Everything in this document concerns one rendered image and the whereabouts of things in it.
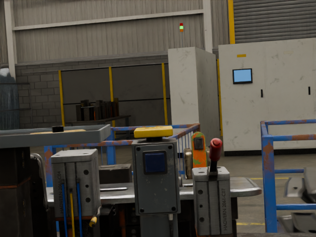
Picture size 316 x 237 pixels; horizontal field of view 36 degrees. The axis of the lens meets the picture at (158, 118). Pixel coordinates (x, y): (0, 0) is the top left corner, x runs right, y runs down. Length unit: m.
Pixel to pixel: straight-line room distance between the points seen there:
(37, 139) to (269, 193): 2.16
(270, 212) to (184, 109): 6.23
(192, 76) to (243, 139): 1.46
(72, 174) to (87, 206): 0.07
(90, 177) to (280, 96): 7.97
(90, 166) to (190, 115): 7.98
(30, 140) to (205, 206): 0.36
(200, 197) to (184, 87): 7.98
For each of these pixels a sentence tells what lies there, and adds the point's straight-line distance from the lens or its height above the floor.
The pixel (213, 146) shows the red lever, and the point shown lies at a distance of 0.80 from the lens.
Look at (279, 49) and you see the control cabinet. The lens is 8.83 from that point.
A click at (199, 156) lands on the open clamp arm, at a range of 1.25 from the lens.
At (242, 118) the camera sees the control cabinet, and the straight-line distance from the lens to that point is 8.82.
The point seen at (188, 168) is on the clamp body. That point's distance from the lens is 1.26.
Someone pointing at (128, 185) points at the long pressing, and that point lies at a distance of 1.17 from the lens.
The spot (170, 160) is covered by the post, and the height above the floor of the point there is 1.11.
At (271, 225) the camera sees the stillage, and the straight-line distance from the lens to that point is 2.82.
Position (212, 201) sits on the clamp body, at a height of 1.01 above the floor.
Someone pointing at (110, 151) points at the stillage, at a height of 0.75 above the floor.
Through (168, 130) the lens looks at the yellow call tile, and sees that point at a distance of 0.75.
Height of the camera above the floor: 1.22
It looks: 3 degrees down
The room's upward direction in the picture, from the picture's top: 3 degrees counter-clockwise
